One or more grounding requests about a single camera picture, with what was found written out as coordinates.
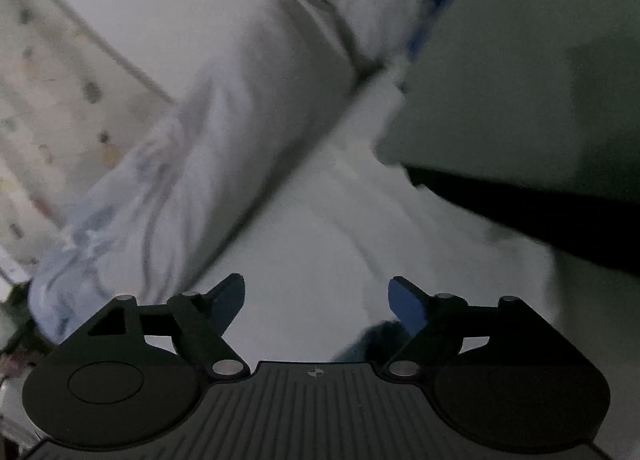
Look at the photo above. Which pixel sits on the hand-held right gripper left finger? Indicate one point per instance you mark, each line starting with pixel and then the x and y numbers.
pixel 230 299

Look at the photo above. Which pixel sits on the black cloth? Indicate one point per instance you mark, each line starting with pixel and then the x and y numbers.
pixel 540 220

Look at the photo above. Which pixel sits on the pale bed sheet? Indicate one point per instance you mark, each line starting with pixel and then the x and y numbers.
pixel 320 220

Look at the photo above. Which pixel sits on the pale floral duvet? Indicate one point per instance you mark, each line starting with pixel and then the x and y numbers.
pixel 220 105

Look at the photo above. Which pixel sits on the dark teal garment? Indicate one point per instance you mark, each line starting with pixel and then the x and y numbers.
pixel 375 342

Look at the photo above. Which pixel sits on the patterned pale curtain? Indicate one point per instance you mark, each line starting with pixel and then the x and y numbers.
pixel 55 105

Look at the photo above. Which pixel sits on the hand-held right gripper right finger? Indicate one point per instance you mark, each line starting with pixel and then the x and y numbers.
pixel 406 304

